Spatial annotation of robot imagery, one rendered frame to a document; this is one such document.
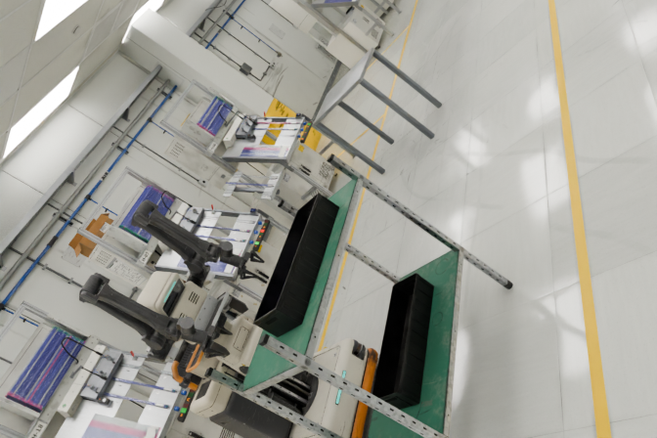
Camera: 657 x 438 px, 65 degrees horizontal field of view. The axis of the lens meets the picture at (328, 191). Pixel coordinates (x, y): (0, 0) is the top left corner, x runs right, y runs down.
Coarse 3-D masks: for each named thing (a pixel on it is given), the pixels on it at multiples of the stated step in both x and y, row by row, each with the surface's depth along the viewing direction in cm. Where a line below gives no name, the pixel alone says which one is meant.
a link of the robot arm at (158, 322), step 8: (104, 280) 217; (104, 288) 215; (112, 288) 217; (80, 296) 212; (88, 296) 210; (96, 296) 212; (104, 296) 214; (112, 296) 215; (120, 296) 217; (112, 304) 217; (120, 304) 216; (128, 304) 217; (136, 304) 219; (128, 312) 219; (136, 312) 218; (144, 312) 220; (152, 312) 222; (144, 320) 221; (152, 320) 220; (160, 320) 222; (168, 320) 224; (176, 320) 226; (160, 328) 221; (168, 328) 223; (176, 328) 224
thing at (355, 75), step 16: (368, 64) 422; (384, 64) 440; (352, 80) 424; (336, 96) 440; (384, 96) 416; (432, 96) 454; (320, 112) 459; (352, 112) 490; (400, 112) 421; (320, 128) 459; (416, 128) 428; (368, 160) 472
